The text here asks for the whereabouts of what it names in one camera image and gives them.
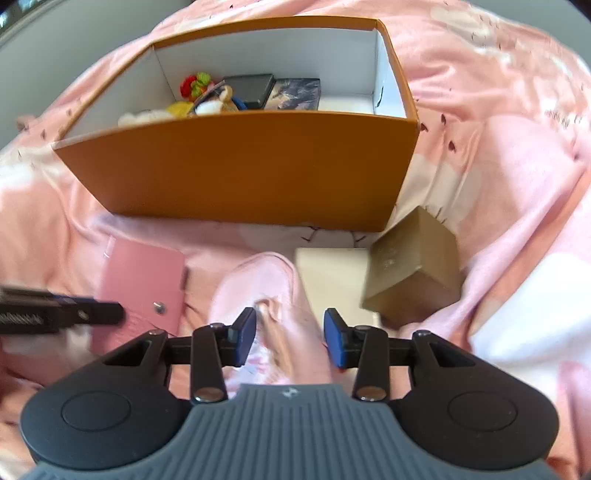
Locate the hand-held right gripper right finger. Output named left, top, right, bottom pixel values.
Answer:
left=323, top=308, right=477, bottom=403

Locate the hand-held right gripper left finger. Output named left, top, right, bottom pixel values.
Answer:
left=104, top=307, right=258, bottom=405

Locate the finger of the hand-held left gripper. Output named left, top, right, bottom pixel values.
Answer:
left=55, top=298, right=125, bottom=328

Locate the pink snap wallet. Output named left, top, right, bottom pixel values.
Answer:
left=89, top=236, right=188, bottom=357

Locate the orange cardboard box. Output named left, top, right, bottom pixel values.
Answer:
left=52, top=16, right=421, bottom=233

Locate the pink striped white plush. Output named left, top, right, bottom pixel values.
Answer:
left=117, top=109, right=176, bottom=128

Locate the yellow and blue plush keychain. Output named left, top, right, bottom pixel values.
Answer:
left=165, top=95, right=252, bottom=120

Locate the dark blue card box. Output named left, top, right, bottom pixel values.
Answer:
left=264, top=78, right=321, bottom=112

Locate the square photo badge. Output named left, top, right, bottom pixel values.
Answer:
left=191, top=79, right=232, bottom=108

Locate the black gift box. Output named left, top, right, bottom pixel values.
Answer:
left=223, top=73, right=276, bottom=110

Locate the flat white box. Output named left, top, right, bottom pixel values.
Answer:
left=294, top=247, right=385, bottom=329

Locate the olive brown box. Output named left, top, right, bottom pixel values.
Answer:
left=359, top=206, right=463, bottom=326

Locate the pink printed blanket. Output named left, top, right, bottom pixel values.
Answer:
left=0, top=0, right=591, bottom=480

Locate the dark framed window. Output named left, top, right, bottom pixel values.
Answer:
left=0, top=0, right=52, bottom=29

